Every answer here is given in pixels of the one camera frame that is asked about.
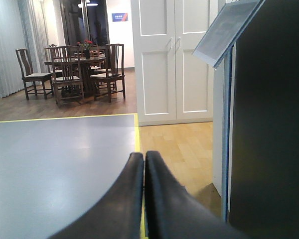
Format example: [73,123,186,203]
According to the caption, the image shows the wooden dining chair front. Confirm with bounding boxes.
[50,46,84,107]

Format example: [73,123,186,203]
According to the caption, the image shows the white double door cabinet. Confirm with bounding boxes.
[131,0,225,126]

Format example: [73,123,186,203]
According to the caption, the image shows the wooden dining chair right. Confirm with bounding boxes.
[89,43,126,103]

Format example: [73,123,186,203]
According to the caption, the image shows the round wooden dining table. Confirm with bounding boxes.
[44,56,105,100]

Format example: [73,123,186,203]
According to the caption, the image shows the sign stand with board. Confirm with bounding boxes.
[193,0,264,222]

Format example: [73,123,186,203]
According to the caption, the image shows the dark grey fridge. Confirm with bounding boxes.
[230,0,299,239]

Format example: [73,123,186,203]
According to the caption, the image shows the wooden dining chair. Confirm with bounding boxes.
[15,48,54,100]
[89,43,126,103]
[50,46,84,107]

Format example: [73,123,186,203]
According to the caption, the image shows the wooden dining chair left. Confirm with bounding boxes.
[15,48,54,100]

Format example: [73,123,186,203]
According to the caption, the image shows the blue wall sign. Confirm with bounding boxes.
[112,12,128,22]

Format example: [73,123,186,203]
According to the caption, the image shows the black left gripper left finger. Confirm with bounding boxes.
[50,152,144,239]

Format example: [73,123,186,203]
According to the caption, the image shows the red flowers in vase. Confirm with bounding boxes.
[77,39,93,59]

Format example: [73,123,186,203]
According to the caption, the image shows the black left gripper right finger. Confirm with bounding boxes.
[145,151,246,239]

